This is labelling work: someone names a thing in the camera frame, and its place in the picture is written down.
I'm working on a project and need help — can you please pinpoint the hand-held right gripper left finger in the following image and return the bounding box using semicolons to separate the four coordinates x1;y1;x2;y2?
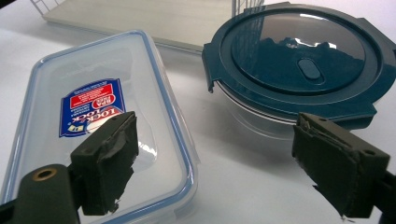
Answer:
68;110;140;217

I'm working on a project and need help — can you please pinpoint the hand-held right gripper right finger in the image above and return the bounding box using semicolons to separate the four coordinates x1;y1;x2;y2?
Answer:
290;111;391;219

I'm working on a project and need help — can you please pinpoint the clear plastic food container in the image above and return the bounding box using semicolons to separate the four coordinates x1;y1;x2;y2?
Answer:
0;29;200;224

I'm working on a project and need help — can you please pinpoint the round container dark teal lid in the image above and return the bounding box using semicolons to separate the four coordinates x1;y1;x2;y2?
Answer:
201;1;396;141

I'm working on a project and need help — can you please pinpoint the white wire rack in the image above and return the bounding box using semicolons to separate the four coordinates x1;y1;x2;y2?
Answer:
29;0;265;55

